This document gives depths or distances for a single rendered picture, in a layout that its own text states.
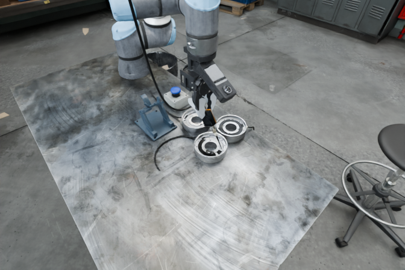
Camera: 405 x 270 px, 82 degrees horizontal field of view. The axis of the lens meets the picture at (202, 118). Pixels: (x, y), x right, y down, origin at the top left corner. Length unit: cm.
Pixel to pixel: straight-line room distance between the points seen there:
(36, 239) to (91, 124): 97
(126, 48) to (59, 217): 113
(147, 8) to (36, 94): 76
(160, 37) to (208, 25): 57
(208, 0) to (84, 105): 70
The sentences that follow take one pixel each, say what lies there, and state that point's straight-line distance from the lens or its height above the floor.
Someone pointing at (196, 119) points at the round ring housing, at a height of 82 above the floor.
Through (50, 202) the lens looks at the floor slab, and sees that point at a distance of 185.
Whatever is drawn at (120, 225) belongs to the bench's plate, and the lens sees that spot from 69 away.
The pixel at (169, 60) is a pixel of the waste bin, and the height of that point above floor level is 36.
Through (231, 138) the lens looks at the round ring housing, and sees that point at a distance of 78.
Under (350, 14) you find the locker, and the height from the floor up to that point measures 29.
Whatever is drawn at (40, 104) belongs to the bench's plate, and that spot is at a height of 80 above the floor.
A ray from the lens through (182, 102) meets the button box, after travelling 92.
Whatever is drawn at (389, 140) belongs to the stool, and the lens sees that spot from 135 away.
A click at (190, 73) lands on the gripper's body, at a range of 63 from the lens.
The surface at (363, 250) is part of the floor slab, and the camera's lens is 172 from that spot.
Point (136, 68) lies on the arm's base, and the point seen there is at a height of 85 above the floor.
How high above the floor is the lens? 140
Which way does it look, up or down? 43 degrees down
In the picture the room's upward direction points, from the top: straight up
